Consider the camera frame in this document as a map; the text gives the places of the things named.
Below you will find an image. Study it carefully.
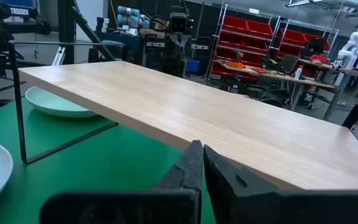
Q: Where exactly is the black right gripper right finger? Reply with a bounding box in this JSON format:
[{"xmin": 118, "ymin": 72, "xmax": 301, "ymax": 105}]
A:
[{"xmin": 203, "ymin": 144, "xmax": 358, "ymax": 224}]

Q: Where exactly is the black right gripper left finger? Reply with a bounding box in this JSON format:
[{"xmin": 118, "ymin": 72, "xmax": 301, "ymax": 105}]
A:
[{"xmin": 39, "ymin": 139, "xmax": 204, "ymax": 224}]

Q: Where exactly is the green table mat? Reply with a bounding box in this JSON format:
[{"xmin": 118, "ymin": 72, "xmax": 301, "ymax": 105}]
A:
[{"xmin": 0, "ymin": 98, "xmax": 217, "ymax": 224}]

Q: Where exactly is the long wooden workbench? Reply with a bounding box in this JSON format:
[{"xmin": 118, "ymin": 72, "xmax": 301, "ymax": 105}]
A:
[{"xmin": 216, "ymin": 58, "xmax": 341, "ymax": 121}]

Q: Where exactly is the orange object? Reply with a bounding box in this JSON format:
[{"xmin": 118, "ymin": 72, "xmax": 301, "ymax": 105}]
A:
[{"xmin": 225, "ymin": 60, "xmax": 245, "ymax": 69}]

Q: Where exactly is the blue storage bin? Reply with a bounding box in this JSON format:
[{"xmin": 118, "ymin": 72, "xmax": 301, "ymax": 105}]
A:
[{"xmin": 185, "ymin": 58, "xmax": 201, "ymax": 74}]

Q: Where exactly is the red box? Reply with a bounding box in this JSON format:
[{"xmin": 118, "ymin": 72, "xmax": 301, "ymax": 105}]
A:
[{"xmin": 310, "ymin": 54, "xmax": 329, "ymax": 63}]

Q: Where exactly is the mint green plate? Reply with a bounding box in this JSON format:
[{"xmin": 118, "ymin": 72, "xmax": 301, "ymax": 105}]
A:
[{"xmin": 25, "ymin": 86, "xmax": 99, "ymax": 119}]

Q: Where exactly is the dark blue cabinet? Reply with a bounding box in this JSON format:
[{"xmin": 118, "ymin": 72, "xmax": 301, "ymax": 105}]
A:
[{"xmin": 94, "ymin": 30, "xmax": 143, "ymax": 63}]

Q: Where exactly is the black robot with camera head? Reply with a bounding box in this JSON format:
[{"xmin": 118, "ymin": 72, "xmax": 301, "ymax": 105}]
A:
[{"xmin": 158, "ymin": 6, "xmax": 195, "ymax": 78}]

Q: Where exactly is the wire rack with red bins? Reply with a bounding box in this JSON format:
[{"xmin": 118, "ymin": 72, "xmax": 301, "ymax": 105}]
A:
[
  {"xmin": 275, "ymin": 18, "xmax": 339, "ymax": 63},
  {"xmin": 209, "ymin": 4, "xmax": 281, "ymax": 82}
]

